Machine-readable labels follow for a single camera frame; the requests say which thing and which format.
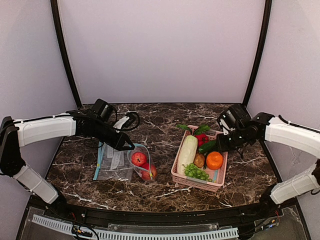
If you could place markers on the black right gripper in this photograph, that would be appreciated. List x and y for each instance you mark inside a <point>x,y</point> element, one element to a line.
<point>223,144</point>

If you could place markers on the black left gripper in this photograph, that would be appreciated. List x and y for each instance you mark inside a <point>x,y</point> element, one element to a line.
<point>117,140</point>

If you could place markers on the green cucumber toy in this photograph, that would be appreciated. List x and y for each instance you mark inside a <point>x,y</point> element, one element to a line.
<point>208,147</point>

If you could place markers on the clear zip bag blue zipper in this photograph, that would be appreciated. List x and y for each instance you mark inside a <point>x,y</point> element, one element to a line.
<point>140,148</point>

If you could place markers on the pink red fruit toy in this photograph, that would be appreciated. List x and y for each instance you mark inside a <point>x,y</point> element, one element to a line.
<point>149,172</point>

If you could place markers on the red apple toy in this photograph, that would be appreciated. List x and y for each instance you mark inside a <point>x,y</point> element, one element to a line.
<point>139,159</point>

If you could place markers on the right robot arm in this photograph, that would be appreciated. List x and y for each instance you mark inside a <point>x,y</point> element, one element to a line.
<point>239,129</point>

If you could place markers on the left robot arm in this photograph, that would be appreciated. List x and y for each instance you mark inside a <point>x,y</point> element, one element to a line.
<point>92,123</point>

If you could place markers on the orange carrot toy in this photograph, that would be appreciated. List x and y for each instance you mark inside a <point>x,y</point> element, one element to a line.
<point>214,160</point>

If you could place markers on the red tomato toy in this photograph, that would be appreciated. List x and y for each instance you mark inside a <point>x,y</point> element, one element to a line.
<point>202,139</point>

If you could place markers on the green leaf sprig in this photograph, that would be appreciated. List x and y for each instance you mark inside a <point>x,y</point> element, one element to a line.
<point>199,130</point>

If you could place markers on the brown potato toy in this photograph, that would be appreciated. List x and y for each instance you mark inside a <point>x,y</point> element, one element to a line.
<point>199,160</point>

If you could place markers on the white radish toy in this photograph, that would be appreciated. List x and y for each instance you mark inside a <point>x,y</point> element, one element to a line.
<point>187,153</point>

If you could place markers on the green grapes toy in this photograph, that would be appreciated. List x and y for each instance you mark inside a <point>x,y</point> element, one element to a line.
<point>192,171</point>

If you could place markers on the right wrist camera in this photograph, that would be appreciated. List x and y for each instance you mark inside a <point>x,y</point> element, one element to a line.
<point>226,129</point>

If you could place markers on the black front rail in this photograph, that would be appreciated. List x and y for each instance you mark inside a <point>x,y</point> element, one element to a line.
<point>234,216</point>

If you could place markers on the white slotted cable duct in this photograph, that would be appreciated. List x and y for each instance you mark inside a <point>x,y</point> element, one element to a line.
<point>127,232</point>

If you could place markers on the black frame post right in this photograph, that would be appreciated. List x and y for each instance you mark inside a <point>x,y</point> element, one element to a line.
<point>259,51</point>

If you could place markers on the black frame post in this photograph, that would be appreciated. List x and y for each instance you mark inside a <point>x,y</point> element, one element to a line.
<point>259,51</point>
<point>63,52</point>

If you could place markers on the black frame post left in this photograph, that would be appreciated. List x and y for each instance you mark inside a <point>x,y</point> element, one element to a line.
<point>63,52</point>

